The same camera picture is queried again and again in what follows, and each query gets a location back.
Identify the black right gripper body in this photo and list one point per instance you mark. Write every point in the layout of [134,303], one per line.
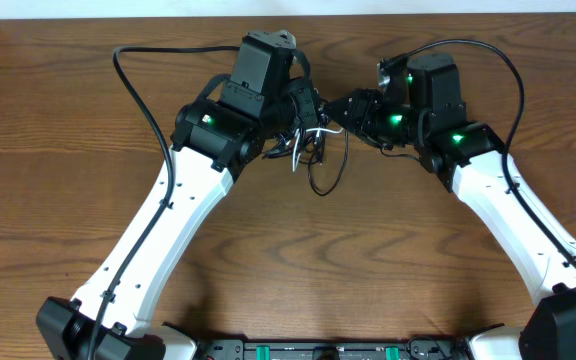
[375,118]

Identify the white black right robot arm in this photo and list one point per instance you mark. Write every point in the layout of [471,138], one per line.
[419,103]

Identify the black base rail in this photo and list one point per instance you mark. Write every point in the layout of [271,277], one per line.
[417,348]

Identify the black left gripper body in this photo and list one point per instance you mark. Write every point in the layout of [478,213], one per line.
[308,105]

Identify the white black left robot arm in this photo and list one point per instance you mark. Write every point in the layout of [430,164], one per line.
[215,137]

